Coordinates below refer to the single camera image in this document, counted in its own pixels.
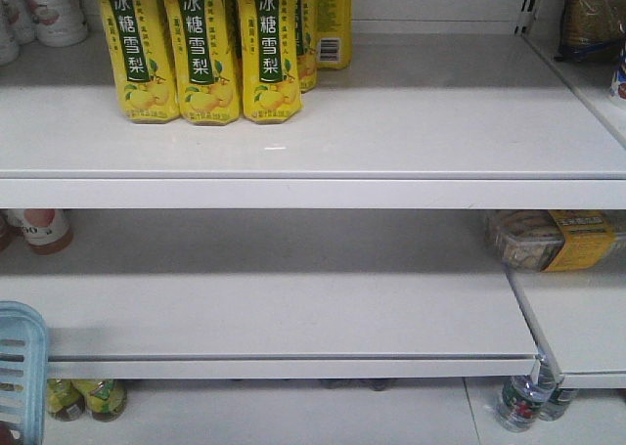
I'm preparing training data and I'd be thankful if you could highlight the light blue plastic basket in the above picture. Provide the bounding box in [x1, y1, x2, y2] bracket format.
[1, 301, 49, 444]

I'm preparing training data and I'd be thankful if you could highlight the white metal shelving unit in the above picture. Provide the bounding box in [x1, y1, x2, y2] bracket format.
[1, 0, 625, 388]

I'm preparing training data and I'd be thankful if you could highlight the yellow pear drink bottle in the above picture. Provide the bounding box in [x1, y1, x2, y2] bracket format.
[97, 0, 180, 123]
[163, 0, 242, 125]
[237, 0, 302, 124]

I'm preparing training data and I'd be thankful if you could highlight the clear biscuit box yellow label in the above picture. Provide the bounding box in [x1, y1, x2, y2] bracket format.
[485, 210, 625, 272]

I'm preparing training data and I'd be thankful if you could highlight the orange C100 juice bottle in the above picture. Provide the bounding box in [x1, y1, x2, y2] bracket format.
[16, 209, 73, 255]

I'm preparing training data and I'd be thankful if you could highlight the yellow lemon tea bottle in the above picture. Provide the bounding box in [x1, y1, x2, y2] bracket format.
[71, 378, 127, 423]
[46, 378, 85, 422]

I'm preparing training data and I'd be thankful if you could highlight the clear water bottle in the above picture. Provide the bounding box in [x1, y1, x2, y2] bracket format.
[495, 375, 557, 432]
[538, 387, 580, 422]

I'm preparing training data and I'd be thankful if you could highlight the white peach drink bottle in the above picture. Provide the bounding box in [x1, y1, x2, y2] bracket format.
[26, 0, 88, 48]

